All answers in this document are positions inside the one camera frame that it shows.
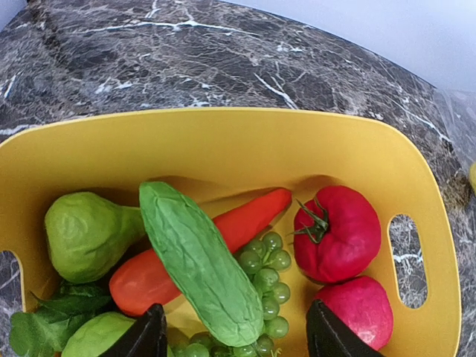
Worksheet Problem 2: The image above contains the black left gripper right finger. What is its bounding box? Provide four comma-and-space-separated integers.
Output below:
306, 299, 383, 357

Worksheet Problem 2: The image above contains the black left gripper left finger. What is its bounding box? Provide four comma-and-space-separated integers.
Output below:
100, 303, 167, 357

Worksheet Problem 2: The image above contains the green bumpy cucumber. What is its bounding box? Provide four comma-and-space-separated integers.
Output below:
139, 181, 264, 347

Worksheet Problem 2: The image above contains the yellow lemon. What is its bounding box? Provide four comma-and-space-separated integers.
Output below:
469, 162, 476, 194

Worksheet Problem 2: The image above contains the red tomato front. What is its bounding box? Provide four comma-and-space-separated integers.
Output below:
315, 276, 394, 350

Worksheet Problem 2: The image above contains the green chayote front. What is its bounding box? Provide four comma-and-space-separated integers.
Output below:
62, 312, 137, 356

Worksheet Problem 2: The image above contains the orange carrot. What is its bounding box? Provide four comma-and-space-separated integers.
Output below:
109, 187, 292, 317

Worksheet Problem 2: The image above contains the green grape bunch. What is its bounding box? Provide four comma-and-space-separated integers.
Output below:
167, 231, 291, 356

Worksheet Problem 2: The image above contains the green leafy vegetable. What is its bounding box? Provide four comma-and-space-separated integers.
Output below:
9, 281, 112, 356

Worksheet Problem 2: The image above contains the yellow plastic basket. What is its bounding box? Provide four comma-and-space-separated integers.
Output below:
1, 108, 462, 356

